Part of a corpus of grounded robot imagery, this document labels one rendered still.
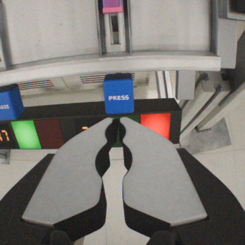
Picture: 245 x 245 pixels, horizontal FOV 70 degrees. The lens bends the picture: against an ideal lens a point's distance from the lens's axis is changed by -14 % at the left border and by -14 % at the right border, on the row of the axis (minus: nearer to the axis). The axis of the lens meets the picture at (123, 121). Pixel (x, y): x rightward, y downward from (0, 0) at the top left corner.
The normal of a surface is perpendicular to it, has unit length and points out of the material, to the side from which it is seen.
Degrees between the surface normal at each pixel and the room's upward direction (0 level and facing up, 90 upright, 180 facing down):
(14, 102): 90
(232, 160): 0
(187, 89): 46
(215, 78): 0
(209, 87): 0
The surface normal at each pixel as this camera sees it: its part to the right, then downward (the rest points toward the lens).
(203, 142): -0.04, -0.29
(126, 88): 0.00, 0.48
